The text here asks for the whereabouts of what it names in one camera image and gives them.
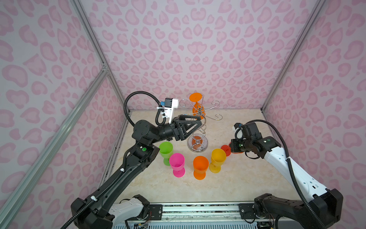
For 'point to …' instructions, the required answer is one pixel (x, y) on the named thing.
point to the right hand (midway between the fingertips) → (230, 144)
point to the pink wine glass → (177, 161)
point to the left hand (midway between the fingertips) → (200, 122)
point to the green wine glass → (166, 151)
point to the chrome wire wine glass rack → (198, 141)
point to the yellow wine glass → (218, 158)
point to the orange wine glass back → (198, 109)
